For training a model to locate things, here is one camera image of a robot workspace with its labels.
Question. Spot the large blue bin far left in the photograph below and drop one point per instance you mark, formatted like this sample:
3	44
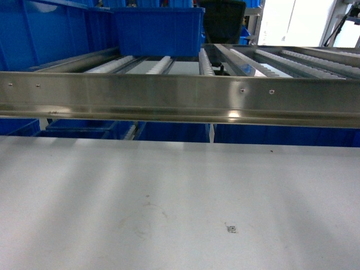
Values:
37	32

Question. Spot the black office chair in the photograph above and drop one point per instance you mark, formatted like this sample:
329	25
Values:
223	21

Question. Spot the blue bin below shelf right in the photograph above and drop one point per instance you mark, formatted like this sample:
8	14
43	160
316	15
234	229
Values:
286	135

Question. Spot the blue bin below shelf left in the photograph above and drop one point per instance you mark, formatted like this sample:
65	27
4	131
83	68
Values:
88	129

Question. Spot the stainless steel roller shelf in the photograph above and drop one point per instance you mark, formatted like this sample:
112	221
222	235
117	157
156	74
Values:
263	85

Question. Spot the blue bin below shelf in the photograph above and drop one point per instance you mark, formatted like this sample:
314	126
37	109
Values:
88	129
286	135

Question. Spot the blue bin on roller shelf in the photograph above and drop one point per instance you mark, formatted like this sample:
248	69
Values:
161	31

